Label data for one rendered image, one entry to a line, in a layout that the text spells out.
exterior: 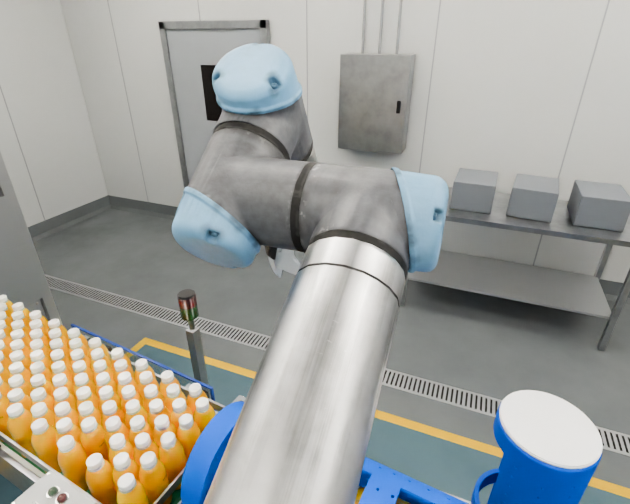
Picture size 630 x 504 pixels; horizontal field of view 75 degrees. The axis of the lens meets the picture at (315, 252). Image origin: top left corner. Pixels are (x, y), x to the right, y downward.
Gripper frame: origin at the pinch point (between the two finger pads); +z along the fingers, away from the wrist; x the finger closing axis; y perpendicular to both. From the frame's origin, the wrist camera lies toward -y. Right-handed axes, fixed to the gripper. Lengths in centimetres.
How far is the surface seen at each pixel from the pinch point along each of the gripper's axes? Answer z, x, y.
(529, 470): 82, 2, 63
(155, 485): 58, -63, -15
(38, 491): 43, -77, -33
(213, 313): 258, -22, -144
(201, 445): 42, -44, -7
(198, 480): 42, -50, -2
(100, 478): 53, -70, -27
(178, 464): 63, -57, -16
